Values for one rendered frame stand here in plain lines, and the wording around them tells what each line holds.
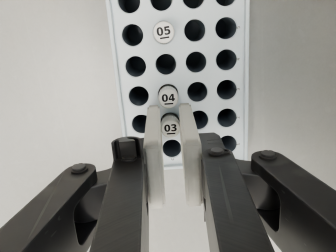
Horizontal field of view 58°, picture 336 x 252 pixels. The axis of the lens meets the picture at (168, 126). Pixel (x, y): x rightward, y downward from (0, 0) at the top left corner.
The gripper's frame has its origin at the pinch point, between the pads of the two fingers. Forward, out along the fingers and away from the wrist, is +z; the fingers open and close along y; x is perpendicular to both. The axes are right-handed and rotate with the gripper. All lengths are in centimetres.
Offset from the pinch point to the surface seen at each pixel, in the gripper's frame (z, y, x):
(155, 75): 4.3, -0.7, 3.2
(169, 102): 2.9, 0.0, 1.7
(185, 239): 7.8, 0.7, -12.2
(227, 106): 4.3, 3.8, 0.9
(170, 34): 2.9, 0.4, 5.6
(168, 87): 3.4, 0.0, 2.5
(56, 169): 7.8, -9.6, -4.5
